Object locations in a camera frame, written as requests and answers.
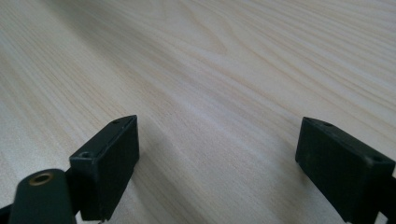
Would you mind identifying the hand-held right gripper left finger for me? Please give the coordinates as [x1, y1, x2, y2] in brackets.
[66, 114, 141, 222]

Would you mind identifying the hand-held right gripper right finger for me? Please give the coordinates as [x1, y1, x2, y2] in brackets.
[294, 116, 396, 224]

